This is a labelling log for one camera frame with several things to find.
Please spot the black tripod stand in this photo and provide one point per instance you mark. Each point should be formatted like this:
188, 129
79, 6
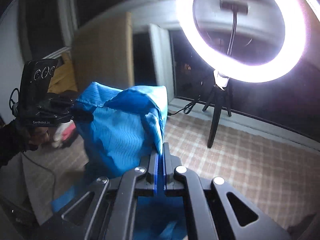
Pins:
220, 96

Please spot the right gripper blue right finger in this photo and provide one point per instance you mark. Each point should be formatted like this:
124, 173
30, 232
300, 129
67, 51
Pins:
168, 171

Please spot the person's left hand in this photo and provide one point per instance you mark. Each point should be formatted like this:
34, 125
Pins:
38, 136

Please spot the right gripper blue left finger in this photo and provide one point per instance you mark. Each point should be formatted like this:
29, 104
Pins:
152, 174

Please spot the orange wooden board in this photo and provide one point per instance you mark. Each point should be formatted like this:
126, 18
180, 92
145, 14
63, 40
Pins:
64, 77

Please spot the plaid woven table cloth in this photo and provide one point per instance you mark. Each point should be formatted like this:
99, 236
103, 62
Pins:
281, 179

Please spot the pink folded garment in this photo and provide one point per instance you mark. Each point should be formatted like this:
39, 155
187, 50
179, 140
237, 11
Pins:
63, 133

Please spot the light wooden board panel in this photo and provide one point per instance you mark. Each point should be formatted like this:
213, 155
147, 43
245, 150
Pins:
102, 51

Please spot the blue shiny jacket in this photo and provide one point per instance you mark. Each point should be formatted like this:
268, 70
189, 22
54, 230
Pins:
127, 125

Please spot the phone holder clamp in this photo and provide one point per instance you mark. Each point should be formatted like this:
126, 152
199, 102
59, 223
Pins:
236, 7

